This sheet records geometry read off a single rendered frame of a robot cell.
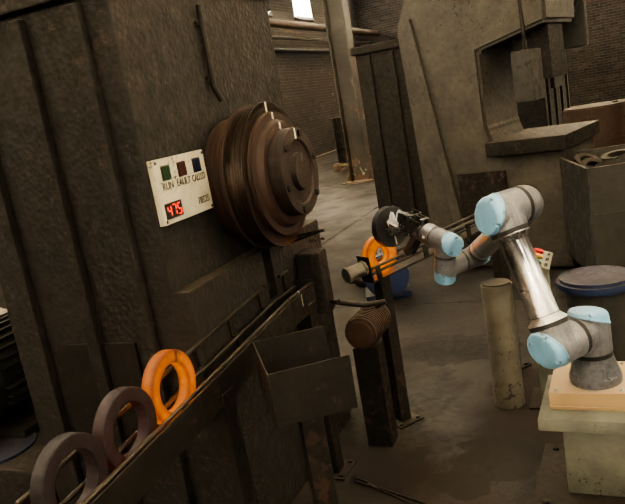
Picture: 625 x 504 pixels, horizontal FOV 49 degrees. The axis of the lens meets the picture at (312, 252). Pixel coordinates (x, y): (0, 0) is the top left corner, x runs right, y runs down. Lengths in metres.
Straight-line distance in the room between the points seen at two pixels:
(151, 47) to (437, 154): 3.13
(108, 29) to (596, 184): 2.81
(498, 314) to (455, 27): 2.48
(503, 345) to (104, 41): 1.83
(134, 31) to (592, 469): 1.84
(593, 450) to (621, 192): 2.03
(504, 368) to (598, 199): 1.46
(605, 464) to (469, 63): 3.06
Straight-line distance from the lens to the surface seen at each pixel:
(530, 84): 4.38
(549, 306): 2.09
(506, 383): 2.88
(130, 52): 1.95
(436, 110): 4.86
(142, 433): 1.67
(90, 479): 1.56
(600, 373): 2.22
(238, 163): 2.06
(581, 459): 2.31
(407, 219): 2.45
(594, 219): 4.02
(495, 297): 2.75
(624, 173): 4.03
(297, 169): 2.16
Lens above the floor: 1.31
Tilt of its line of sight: 12 degrees down
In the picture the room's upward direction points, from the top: 10 degrees counter-clockwise
